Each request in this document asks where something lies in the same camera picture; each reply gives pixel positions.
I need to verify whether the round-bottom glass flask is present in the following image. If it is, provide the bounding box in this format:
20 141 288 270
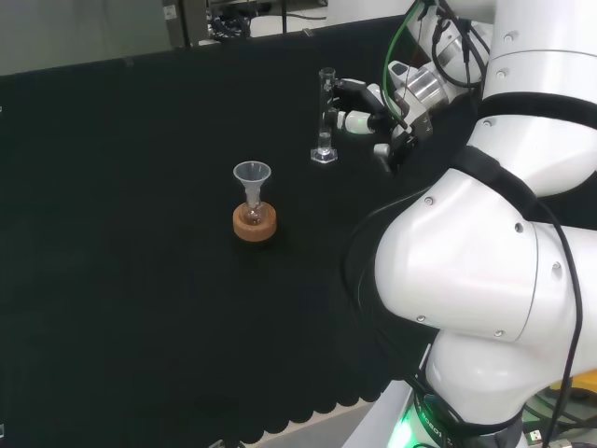
242 199 266 226

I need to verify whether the black cable bundle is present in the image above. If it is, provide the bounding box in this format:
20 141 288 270
207 11 251 41

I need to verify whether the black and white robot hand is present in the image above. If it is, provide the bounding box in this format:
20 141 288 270
325 77 435 174

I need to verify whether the black bench cloth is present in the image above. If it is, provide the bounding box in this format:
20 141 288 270
0 13 481 445

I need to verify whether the green cable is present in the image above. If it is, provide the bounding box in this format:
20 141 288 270
382 0 423 128

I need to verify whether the clear plastic funnel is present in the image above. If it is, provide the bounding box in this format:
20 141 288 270
232 161 273 207

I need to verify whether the brown cork ring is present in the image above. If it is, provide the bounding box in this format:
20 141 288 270
231 203 278 243

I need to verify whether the grey metal cabinet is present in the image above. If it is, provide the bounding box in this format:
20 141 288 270
160 0 211 49

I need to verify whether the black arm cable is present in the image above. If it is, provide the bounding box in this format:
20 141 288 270
531 195 585 444

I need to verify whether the clear glass graduated cylinder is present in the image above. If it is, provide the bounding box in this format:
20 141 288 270
310 67 340 164

